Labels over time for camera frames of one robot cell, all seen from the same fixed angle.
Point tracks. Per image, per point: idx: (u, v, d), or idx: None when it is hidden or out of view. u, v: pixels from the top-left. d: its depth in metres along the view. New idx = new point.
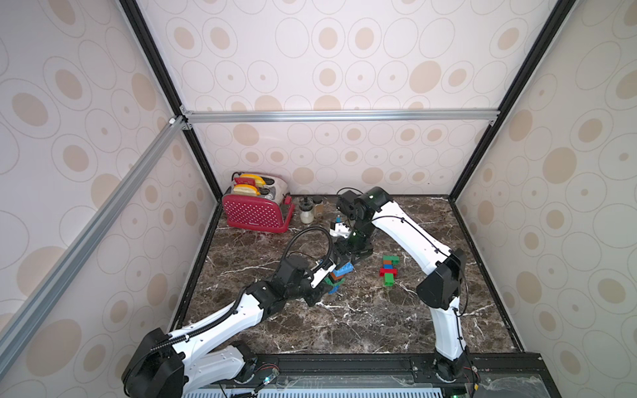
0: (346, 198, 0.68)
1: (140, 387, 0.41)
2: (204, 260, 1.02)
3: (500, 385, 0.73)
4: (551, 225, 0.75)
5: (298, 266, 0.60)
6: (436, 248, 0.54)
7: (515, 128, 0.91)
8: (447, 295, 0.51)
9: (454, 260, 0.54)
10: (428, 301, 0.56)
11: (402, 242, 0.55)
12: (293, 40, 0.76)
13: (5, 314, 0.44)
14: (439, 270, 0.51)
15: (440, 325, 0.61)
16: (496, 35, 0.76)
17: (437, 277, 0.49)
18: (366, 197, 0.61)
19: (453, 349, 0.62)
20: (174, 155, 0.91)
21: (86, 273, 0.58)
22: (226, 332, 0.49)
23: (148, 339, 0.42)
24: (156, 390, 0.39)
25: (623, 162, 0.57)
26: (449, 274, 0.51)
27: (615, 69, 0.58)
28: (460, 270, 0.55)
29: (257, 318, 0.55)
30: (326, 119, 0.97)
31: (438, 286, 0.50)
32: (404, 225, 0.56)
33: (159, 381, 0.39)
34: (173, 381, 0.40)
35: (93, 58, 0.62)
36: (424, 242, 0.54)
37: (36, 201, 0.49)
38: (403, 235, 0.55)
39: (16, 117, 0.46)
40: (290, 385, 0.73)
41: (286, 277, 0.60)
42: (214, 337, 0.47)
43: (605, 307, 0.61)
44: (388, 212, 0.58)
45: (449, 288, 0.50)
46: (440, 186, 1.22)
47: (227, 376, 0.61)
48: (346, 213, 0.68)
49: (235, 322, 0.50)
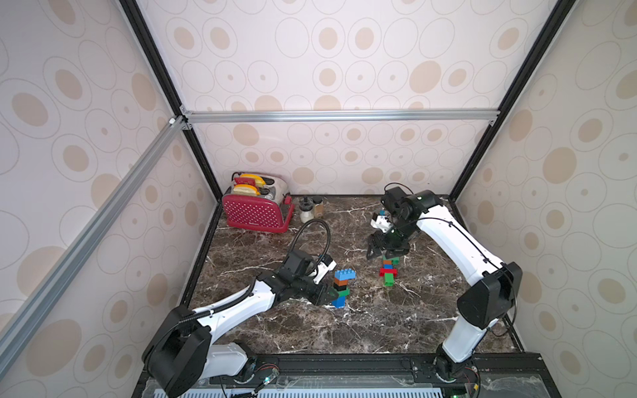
0: (393, 195, 0.66)
1: (166, 362, 0.42)
2: (204, 260, 1.02)
3: (500, 385, 0.73)
4: (551, 225, 0.75)
5: (306, 257, 0.66)
6: (485, 257, 0.49)
7: (515, 128, 0.91)
8: (492, 314, 0.46)
9: (507, 278, 0.49)
10: (469, 317, 0.51)
11: (448, 249, 0.53)
12: (293, 40, 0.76)
13: (5, 313, 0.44)
14: (484, 280, 0.46)
15: (462, 332, 0.59)
16: (496, 34, 0.76)
17: (483, 289, 0.45)
18: (414, 199, 0.59)
19: (462, 354, 0.62)
20: (174, 155, 0.91)
21: (86, 273, 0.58)
22: (245, 314, 0.53)
23: (172, 317, 0.43)
24: (182, 363, 0.41)
25: (622, 162, 0.57)
26: (498, 287, 0.45)
27: (615, 68, 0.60)
28: (512, 289, 0.49)
29: (269, 303, 0.58)
30: (327, 119, 0.97)
31: (482, 300, 0.46)
32: (451, 230, 0.53)
33: (187, 353, 0.41)
34: (199, 357, 0.42)
35: (94, 59, 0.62)
36: (472, 249, 0.50)
37: (36, 201, 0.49)
38: (449, 238, 0.52)
39: (15, 117, 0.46)
40: (290, 385, 0.73)
41: (294, 265, 0.65)
42: (235, 317, 0.50)
43: (605, 307, 0.61)
44: (435, 215, 0.56)
45: (494, 306, 0.45)
46: (440, 187, 1.21)
47: (230, 372, 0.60)
48: (390, 210, 0.67)
49: (255, 303, 0.54)
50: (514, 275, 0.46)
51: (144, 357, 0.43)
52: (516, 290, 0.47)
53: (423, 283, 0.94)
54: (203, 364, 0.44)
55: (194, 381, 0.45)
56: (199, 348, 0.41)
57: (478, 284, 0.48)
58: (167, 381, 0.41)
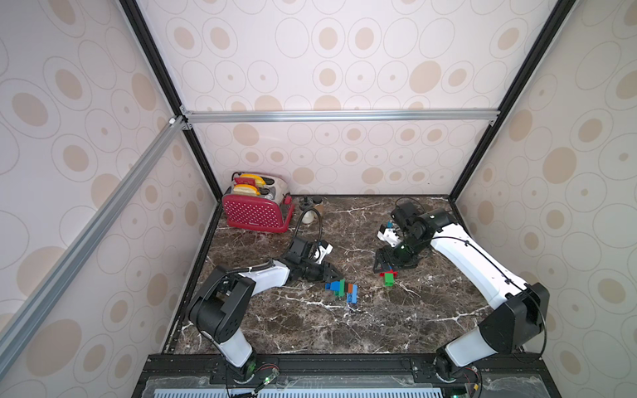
0: (405, 211, 0.64)
1: (212, 311, 0.47)
2: (204, 260, 1.02)
3: (500, 385, 0.73)
4: (551, 225, 0.75)
5: (308, 241, 0.75)
6: (507, 279, 0.46)
7: (515, 128, 0.91)
8: (520, 339, 0.42)
9: (533, 303, 0.46)
10: (493, 343, 0.48)
11: (467, 270, 0.50)
12: (293, 40, 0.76)
13: (5, 313, 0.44)
14: (508, 303, 0.43)
15: (474, 346, 0.56)
16: (496, 34, 0.76)
17: (508, 313, 0.42)
18: (427, 219, 0.57)
19: (465, 360, 0.61)
20: (174, 155, 0.91)
21: (86, 274, 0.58)
22: (271, 282, 0.61)
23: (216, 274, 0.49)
24: (230, 308, 0.46)
25: (622, 162, 0.57)
26: (523, 309, 0.42)
27: (615, 68, 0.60)
28: (538, 313, 0.46)
29: (284, 279, 0.66)
30: (327, 119, 0.97)
31: (507, 324, 0.43)
32: (468, 249, 0.51)
33: (235, 298, 0.47)
34: (245, 303, 0.48)
35: (94, 59, 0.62)
36: (493, 271, 0.47)
37: (37, 201, 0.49)
38: (468, 258, 0.50)
39: (15, 117, 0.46)
40: (290, 385, 0.73)
41: (299, 249, 0.74)
42: (266, 279, 0.57)
43: (605, 306, 0.61)
44: (450, 234, 0.54)
45: (522, 331, 0.42)
46: (440, 187, 1.22)
47: (235, 363, 0.62)
48: (401, 225, 0.66)
49: (280, 272, 0.63)
50: (541, 298, 0.43)
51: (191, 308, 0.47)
52: (542, 313, 0.45)
53: (423, 283, 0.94)
54: (244, 313, 0.50)
55: (235, 330, 0.49)
56: (245, 294, 0.47)
57: (502, 308, 0.45)
58: (216, 326, 0.45)
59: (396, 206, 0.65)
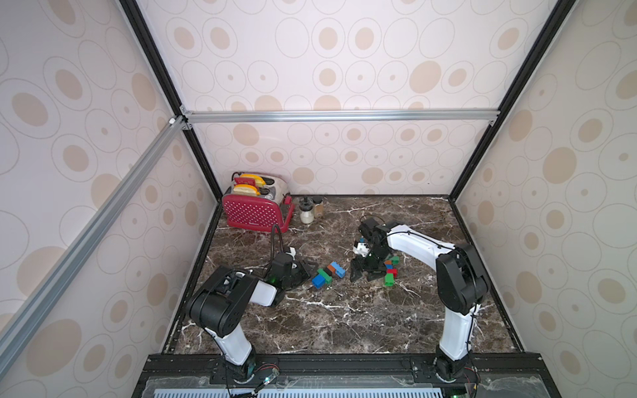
0: (367, 225, 0.79)
1: (215, 305, 0.47)
2: (204, 260, 1.02)
3: (500, 385, 0.73)
4: (551, 225, 0.75)
5: (286, 261, 0.75)
6: (438, 244, 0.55)
7: (515, 128, 0.91)
8: (467, 294, 0.52)
9: (464, 259, 0.56)
10: (452, 306, 0.53)
11: (412, 251, 0.61)
12: (293, 40, 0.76)
13: (5, 313, 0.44)
14: (441, 258, 0.54)
15: (450, 323, 0.60)
16: (496, 34, 0.76)
17: (442, 268, 0.51)
18: (382, 227, 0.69)
19: (459, 350, 0.62)
20: (174, 154, 0.91)
21: (86, 273, 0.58)
22: (260, 298, 0.63)
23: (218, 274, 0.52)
24: (234, 303, 0.48)
25: (623, 162, 0.57)
26: (453, 263, 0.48)
27: (615, 69, 0.58)
28: (470, 267, 0.55)
29: (270, 298, 0.68)
30: (327, 119, 0.97)
31: (448, 281, 0.51)
32: (410, 235, 0.65)
33: (242, 289, 0.50)
34: (249, 296, 0.52)
35: (94, 59, 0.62)
36: (428, 242, 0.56)
37: (37, 201, 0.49)
38: (411, 241, 0.63)
39: (16, 117, 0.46)
40: (290, 385, 0.73)
41: (279, 270, 0.74)
42: (259, 293, 0.61)
43: (605, 307, 0.61)
44: (396, 230, 0.69)
45: (460, 286, 0.51)
46: (440, 187, 1.22)
47: (235, 360, 0.62)
48: (365, 235, 0.80)
49: (269, 290, 0.67)
50: (468, 253, 0.53)
51: (192, 302, 0.48)
52: (476, 266, 0.53)
53: (423, 284, 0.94)
54: (245, 308, 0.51)
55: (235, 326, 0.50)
56: (250, 287, 0.51)
57: (438, 264, 0.52)
58: (221, 318, 0.46)
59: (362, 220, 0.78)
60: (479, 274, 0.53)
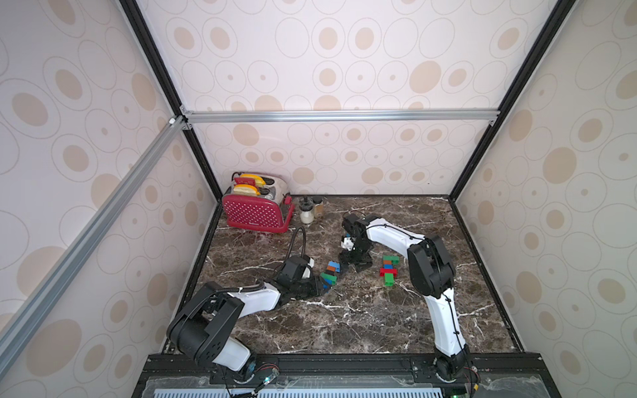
0: (349, 219, 0.85)
1: (196, 332, 0.44)
2: (204, 260, 1.02)
3: (500, 385, 0.73)
4: (551, 225, 0.75)
5: (300, 263, 0.71)
6: (410, 235, 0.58)
7: (514, 128, 0.91)
8: (435, 279, 0.58)
9: (433, 248, 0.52)
10: (422, 291, 0.59)
11: (387, 242, 0.67)
12: (293, 40, 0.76)
13: (5, 313, 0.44)
14: (411, 247, 0.60)
15: (435, 313, 0.63)
16: (496, 34, 0.76)
17: (412, 257, 0.57)
18: (362, 220, 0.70)
19: (452, 344, 0.63)
20: (174, 154, 0.91)
21: (86, 273, 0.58)
22: (260, 304, 0.59)
23: (204, 292, 0.48)
24: (213, 333, 0.44)
25: (622, 162, 0.57)
26: (421, 252, 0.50)
27: (615, 68, 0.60)
28: (440, 255, 0.59)
29: (274, 301, 0.64)
30: (327, 119, 0.97)
31: (417, 269, 0.57)
32: (386, 229, 0.71)
33: (221, 318, 0.45)
34: (230, 325, 0.46)
35: (94, 59, 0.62)
36: (401, 234, 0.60)
37: (38, 201, 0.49)
38: (386, 235, 0.68)
39: (16, 117, 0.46)
40: (290, 385, 0.73)
41: (292, 272, 0.71)
42: (256, 300, 0.56)
43: (605, 307, 0.61)
44: (375, 221, 0.76)
45: (427, 273, 0.57)
46: (440, 187, 1.22)
47: (232, 366, 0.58)
48: (347, 230, 0.85)
49: (270, 294, 0.61)
50: (435, 243, 0.59)
51: (172, 327, 0.45)
52: (444, 254, 0.59)
53: None
54: (228, 335, 0.47)
55: (218, 352, 0.47)
56: (232, 315, 0.45)
57: (408, 254, 0.60)
58: (198, 349, 0.43)
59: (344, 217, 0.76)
60: (446, 262, 0.59)
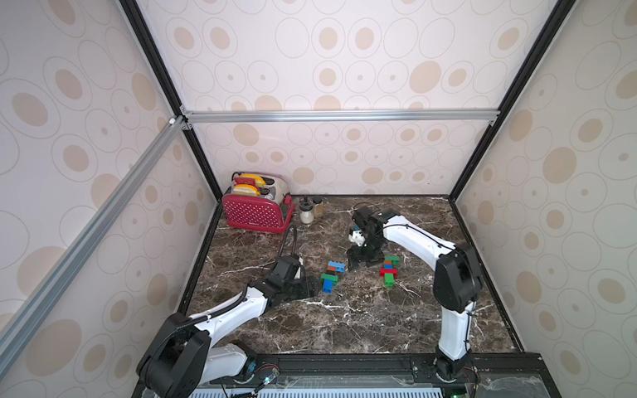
0: (362, 213, 0.76)
1: (164, 371, 0.42)
2: (204, 260, 1.02)
3: (499, 385, 0.73)
4: (551, 225, 0.75)
5: (293, 261, 0.68)
6: (439, 243, 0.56)
7: (514, 128, 0.91)
8: (464, 293, 0.51)
9: (463, 259, 0.55)
10: (446, 302, 0.54)
11: (408, 244, 0.60)
12: (293, 39, 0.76)
13: (5, 313, 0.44)
14: (442, 258, 0.53)
15: (451, 324, 0.59)
16: (496, 34, 0.76)
17: (442, 267, 0.51)
18: (378, 215, 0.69)
19: (458, 350, 0.62)
20: (174, 154, 0.91)
21: (86, 273, 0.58)
22: (242, 317, 0.54)
23: (169, 324, 0.43)
24: (180, 372, 0.40)
25: (622, 162, 0.57)
26: (454, 264, 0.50)
27: (615, 69, 0.58)
28: (470, 267, 0.52)
29: (261, 308, 0.59)
30: (327, 119, 0.97)
31: (446, 279, 0.50)
32: (408, 230, 0.62)
33: (187, 358, 0.41)
34: (198, 361, 0.42)
35: (94, 59, 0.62)
36: (428, 240, 0.58)
37: (38, 201, 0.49)
38: (408, 238, 0.60)
39: (16, 117, 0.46)
40: (290, 385, 0.73)
41: (284, 271, 0.67)
42: (234, 318, 0.51)
43: (605, 307, 0.61)
44: (393, 221, 0.66)
45: (458, 284, 0.51)
46: (440, 187, 1.22)
47: (230, 372, 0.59)
48: (361, 225, 0.77)
49: (252, 306, 0.56)
50: (468, 254, 0.52)
51: (140, 366, 0.42)
52: (474, 266, 0.52)
53: (423, 283, 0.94)
54: (200, 371, 0.44)
55: (192, 387, 0.44)
56: (198, 352, 0.41)
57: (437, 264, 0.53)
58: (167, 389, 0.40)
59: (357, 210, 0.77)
60: (476, 274, 0.53)
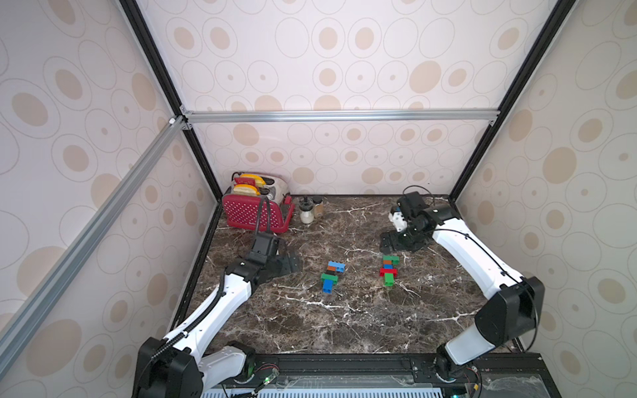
0: (411, 201, 0.65)
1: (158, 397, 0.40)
2: (204, 260, 1.02)
3: (500, 385, 0.73)
4: (551, 225, 0.75)
5: (273, 237, 0.64)
6: (503, 271, 0.47)
7: (514, 128, 0.91)
8: (513, 330, 0.44)
9: (527, 291, 0.47)
10: (487, 332, 0.49)
11: (463, 257, 0.52)
12: (293, 40, 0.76)
13: (5, 313, 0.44)
14: (503, 293, 0.44)
15: (470, 341, 0.58)
16: (496, 34, 0.76)
17: (503, 302, 0.43)
18: (430, 211, 0.60)
19: (466, 358, 0.61)
20: (174, 154, 0.91)
21: (86, 273, 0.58)
22: (226, 312, 0.50)
23: (146, 350, 0.40)
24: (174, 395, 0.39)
25: (622, 162, 0.57)
26: (517, 300, 0.43)
27: (615, 69, 0.58)
28: (532, 305, 0.47)
29: (246, 290, 0.54)
30: (327, 119, 0.97)
31: (500, 314, 0.44)
32: (467, 242, 0.52)
33: (176, 381, 0.38)
34: (188, 379, 0.40)
35: (94, 59, 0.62)
36: (490, 262, 0.49)
37: (38, 201, 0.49)
38: (466, 251, 0.51)
39: (16, 117, 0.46)
40: (290, 385, 0.73)
41: (265, 246, 0.62)
42: (216, 318, 0.47)
43: (605, 307, 0.61)
44: (452, 226, 0.56)
45: (513, 323, 0.43)
46: (440, 187, 1.22)
47: (231, 373, 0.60)
48: (407, 215, 0.67)
49: (234, 298, 0.51)
50: (535, 291, 0.44)
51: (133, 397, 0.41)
52: (537, 304, 0.44)
53: (423, 283, 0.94)
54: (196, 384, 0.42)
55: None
56: (185, 372, 0.38)
57: (496, 297, 0.46)
58: None
59: (404, 196, 0.66)
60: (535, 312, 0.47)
